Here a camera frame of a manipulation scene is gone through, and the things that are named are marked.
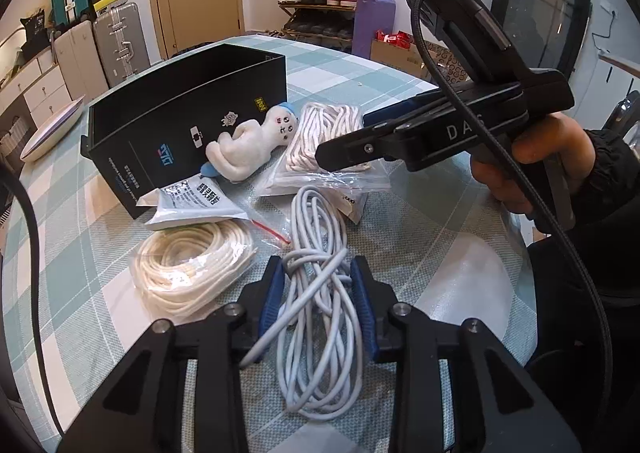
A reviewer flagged black bag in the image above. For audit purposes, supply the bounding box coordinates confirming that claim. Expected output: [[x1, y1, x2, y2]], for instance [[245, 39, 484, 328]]
[[20, 8, 54, 59]]

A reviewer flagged white cable bundle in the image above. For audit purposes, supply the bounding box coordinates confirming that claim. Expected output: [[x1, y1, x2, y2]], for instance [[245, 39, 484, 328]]
[[240, 186, 366, 416]]

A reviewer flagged beige suitcase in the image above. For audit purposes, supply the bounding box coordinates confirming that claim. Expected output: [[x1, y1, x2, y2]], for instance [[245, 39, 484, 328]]
[[52, 20, 110, 101]]

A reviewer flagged white drawer cabinet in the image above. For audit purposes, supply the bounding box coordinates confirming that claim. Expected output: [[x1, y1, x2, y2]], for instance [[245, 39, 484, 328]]
[[0, 50, 75, 121]]

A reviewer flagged bagged thick white rope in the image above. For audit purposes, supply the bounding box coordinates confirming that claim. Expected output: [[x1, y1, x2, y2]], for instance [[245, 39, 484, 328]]
[[257, 102, 391, 196]]

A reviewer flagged purple bag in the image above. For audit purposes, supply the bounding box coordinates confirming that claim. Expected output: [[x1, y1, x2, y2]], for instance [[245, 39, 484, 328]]
[[352, 0, 397, 62]]

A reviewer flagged silver foil packet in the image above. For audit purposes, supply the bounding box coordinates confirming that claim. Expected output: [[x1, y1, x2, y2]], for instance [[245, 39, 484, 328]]
[[137, 173, 251, 232]]

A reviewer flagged person's dark clothing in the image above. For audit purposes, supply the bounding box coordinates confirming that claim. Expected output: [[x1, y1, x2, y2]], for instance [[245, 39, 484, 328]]
[[522, 233, 640, 453]]

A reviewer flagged black cardboard box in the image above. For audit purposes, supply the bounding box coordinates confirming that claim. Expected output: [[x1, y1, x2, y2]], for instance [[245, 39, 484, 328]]
[[80, 43, 288, 220]]

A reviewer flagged person's right hand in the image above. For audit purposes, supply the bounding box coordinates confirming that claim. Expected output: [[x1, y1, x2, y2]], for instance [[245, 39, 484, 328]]
[[471, 113, 596, 220]]

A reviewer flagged thin black cable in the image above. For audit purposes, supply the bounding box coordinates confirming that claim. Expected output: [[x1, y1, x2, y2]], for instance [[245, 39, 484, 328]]
[[0, 168, 67, 436]]

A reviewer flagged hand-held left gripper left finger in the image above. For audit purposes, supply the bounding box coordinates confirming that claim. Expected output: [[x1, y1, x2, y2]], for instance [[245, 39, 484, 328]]
[[55, 255, 291, 453]]

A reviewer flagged glass door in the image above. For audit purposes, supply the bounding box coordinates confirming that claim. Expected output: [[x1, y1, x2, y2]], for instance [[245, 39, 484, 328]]
[[490, 0, 640, 84]]

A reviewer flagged brown cardboard box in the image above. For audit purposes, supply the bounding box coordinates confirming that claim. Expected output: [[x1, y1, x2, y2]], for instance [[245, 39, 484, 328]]
[[370, 30, 433, 80]]

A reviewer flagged woven laundry basket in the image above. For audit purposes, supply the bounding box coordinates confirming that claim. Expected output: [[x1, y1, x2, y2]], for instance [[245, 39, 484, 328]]
[[0, 116, 22, 160]]

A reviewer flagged person's right forearm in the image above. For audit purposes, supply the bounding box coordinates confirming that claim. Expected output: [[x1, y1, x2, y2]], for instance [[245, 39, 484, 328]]
[[565, 127, 640, 304]]

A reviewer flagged stack of white plates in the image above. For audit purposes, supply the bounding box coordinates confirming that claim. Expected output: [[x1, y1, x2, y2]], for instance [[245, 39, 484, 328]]
[[20, 94, 87, 164]]

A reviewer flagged bagged cream rope coil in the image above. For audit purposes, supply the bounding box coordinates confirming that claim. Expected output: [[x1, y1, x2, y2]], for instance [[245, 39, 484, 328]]
[[129, 213, 293, 319]]

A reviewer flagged white plush toy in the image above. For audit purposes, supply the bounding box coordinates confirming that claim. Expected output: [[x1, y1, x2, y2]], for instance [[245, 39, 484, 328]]
[[200, 102, 301, 182]]

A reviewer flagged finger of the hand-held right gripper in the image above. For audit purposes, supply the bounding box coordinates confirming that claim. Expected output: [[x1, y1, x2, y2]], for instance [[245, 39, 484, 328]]
[[362, 92, 451, 131], [316, 123, 403, 170]]

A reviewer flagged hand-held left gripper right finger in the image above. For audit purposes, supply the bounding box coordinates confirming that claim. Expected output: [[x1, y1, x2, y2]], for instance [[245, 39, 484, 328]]
[[349, 255, 583, 453]]

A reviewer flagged silver suitcase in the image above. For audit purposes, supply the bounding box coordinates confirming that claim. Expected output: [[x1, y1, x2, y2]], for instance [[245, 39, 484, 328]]
[[92, 2, 152, 90]]

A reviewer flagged black braided cable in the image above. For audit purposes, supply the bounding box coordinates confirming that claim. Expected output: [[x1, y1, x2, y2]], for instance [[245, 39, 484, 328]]
[[410, 0, 613, 453]]

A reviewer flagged patterned brown box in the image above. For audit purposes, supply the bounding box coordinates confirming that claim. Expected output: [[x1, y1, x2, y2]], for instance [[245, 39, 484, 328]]
[[427, 46, 473, 85]]

